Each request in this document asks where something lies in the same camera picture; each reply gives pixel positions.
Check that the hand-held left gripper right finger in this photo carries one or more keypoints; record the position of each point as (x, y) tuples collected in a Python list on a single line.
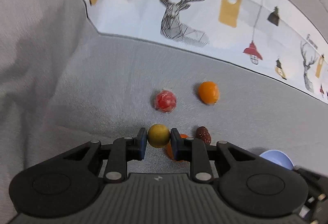
[(175, 146)]

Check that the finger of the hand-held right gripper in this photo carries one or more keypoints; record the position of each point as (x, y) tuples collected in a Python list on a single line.
[(317, 185)]

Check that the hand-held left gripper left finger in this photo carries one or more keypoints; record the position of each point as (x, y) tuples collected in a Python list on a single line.
[(141, 146)]

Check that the bare orange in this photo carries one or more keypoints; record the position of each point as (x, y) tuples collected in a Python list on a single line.
[(169, 151)]

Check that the yellow round fruit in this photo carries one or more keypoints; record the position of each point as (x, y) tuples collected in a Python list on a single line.
[(158, 135)]

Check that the dark red jujube date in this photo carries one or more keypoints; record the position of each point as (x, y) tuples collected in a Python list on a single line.
[(203, 135)]

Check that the red plastic ball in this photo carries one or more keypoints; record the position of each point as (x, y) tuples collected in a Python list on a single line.
[(165, 101)]

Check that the blue plastic plate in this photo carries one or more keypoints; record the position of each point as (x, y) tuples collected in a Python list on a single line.
[(278, 158)]

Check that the plastic orange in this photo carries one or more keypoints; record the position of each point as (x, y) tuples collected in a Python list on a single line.
[(208, 92)]

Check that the grey bed sheet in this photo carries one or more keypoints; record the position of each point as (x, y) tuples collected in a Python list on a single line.
[(64, 85)]

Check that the grey deer print quilt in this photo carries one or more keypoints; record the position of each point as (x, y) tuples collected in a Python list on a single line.
[(128, 9)]

